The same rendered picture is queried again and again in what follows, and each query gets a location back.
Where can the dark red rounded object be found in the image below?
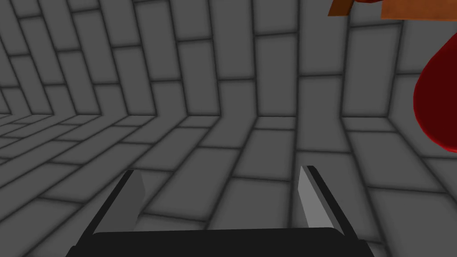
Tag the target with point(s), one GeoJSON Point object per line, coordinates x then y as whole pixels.
{"type": "Point", "coordinates": [438, 96]}

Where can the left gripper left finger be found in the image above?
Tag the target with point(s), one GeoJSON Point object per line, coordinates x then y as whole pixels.
{"type": "Point", "coordinates": [123, 203]}

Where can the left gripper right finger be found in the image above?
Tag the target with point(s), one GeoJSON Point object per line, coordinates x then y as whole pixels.
{"type": "Point", "coordinates": [319, 203]}

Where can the orange wooden furniture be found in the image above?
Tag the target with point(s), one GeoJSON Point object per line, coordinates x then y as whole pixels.
{"type": "Point", "coordinates": [407, 8]}

